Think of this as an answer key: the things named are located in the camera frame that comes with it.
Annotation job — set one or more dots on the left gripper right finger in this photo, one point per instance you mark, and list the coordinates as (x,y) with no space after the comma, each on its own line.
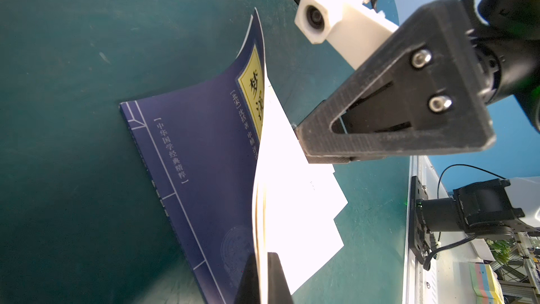
(278,292)

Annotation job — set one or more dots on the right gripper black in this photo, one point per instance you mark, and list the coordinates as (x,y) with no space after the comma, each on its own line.
(422,91)

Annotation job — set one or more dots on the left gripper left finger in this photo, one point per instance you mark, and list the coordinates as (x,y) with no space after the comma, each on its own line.
(248,289)

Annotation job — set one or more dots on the dark blue book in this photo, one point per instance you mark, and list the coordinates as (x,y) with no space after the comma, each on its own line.
(233,179)

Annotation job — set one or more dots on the colourful sticky note pad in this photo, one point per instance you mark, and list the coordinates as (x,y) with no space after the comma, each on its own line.
(485,284)

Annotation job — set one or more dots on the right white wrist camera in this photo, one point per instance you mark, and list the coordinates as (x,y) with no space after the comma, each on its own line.
(353,30)

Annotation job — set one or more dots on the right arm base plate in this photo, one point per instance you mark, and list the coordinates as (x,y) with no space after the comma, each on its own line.
(421,241)

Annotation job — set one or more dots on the aluminium front rail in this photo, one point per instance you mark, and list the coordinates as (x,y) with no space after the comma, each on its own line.
(449,279)

